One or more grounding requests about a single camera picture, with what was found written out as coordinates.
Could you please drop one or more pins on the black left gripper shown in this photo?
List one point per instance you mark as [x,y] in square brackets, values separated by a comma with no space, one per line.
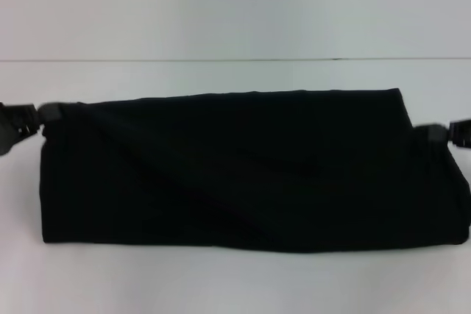
[14,126]

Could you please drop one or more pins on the black t-shirt with FREE print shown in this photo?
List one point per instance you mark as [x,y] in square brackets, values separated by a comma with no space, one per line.
[235,174]

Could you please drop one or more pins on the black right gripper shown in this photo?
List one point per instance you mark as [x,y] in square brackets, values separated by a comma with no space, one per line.
[460,134]

